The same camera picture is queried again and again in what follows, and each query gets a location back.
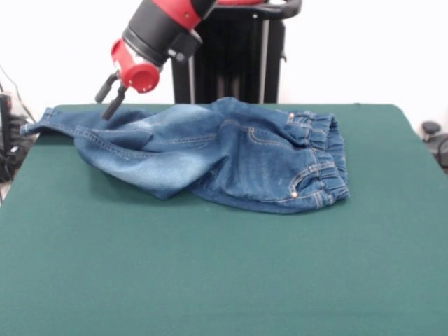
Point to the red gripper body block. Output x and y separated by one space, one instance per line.
134 70

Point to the black chair base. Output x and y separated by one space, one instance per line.
435 138

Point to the blue denim jeans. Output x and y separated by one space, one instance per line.
227 161

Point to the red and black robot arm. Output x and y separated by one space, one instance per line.
164 28

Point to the dark green table cloth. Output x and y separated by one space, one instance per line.
210 280

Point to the black robot pedestal stand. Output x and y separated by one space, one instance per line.
245 52

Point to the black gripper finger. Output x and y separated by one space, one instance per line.
115 103
105 87

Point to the black electronics box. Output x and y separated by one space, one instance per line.
5 119

